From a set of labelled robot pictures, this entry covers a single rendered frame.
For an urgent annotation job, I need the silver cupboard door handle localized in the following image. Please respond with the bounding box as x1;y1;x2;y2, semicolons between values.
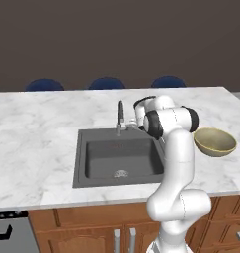
113;228;121;253
128;227;137;253

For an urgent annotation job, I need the grey dishwasher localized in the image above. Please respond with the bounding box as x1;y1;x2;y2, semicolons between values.
0;210;40;253

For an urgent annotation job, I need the dark grey sink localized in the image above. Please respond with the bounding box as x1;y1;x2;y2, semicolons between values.
72;126;167;189

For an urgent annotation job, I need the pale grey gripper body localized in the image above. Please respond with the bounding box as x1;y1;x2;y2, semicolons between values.
126;119;139;130

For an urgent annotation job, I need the brown wooden cupboard door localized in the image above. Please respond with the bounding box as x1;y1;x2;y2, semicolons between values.
35;226;125;253
124;222;163;253

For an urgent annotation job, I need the dark grey sink faucet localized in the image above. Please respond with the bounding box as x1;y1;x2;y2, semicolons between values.
116;100;128;137

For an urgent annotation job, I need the yellow-green bowl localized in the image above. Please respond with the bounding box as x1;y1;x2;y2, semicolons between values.
193;126;238;158

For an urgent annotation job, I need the brown wooden drawer front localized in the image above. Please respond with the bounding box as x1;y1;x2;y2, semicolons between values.
197;219;240;251
53;203;153;229
208;195;240;222

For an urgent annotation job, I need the black dishwasher handle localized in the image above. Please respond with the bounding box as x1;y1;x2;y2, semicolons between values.
0;223;13;241

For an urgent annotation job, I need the dark blue chair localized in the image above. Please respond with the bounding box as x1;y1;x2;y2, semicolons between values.
150;75;188;89
87;76;126;91
24;78;65;92

